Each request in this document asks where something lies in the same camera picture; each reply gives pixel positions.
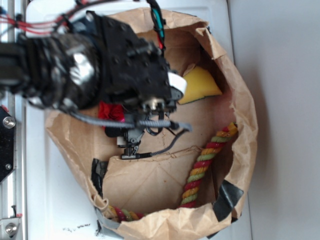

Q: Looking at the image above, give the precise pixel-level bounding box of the silver corner bracket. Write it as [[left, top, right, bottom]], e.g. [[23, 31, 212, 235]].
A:
[[0, 217, 21, 240]]

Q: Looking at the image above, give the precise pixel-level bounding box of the aluminium frame rail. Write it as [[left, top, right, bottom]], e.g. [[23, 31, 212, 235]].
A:
[[0, 0, 28, 240]]

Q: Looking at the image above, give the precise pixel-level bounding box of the multicoloured twisted rope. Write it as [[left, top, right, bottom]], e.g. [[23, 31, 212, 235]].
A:
[[107, 121, 238, 225]]

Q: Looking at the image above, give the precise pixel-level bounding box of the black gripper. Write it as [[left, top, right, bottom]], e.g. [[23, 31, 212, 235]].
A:
[[86, 11, 183, 160]]

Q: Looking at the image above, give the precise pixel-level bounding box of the red wire bundle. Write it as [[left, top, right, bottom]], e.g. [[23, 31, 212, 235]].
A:
[[0, 0, 101, 35]]

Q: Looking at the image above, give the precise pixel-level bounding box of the black green cable bundle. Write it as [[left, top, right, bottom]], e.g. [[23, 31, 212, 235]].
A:
[[146, 0, 167, 51]]

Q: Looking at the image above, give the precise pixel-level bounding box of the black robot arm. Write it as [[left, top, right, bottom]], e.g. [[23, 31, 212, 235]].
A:
[[0, 11, 191, 160]]

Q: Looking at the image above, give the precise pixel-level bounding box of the yellow green sponge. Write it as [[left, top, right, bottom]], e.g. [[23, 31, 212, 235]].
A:
[[178, 66, 223, 105]]

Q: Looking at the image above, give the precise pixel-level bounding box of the black metal bracket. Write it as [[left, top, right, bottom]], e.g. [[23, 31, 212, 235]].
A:
[[0, 105, 16, 184]]

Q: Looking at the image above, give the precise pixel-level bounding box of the brown paper bag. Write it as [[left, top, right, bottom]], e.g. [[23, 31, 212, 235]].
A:
[[45, 10, 258, 240]]

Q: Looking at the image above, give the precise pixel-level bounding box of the grey braided cable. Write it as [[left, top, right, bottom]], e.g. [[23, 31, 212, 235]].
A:
[[69, 109, 194, 133]]

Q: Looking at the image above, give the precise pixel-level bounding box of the red paper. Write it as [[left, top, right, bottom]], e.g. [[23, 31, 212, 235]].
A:
[[98, 101, 125, 123]]

